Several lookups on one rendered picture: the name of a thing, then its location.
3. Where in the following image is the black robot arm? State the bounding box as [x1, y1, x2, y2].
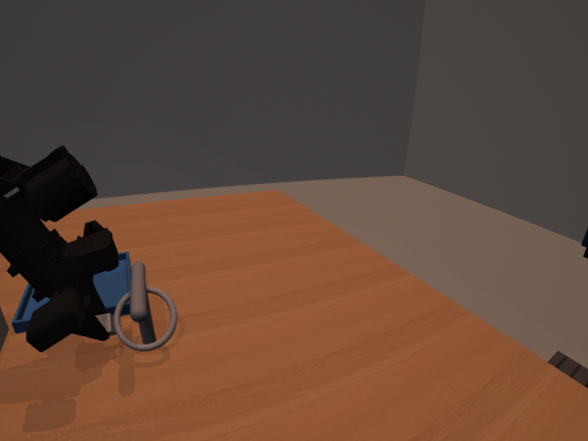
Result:
[0, 145, 119, 289]

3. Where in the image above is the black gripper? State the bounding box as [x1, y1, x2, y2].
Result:
[6, 227, 110, 353]

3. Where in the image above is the blue tray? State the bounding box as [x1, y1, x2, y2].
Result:
[11, 252, 131, 334]

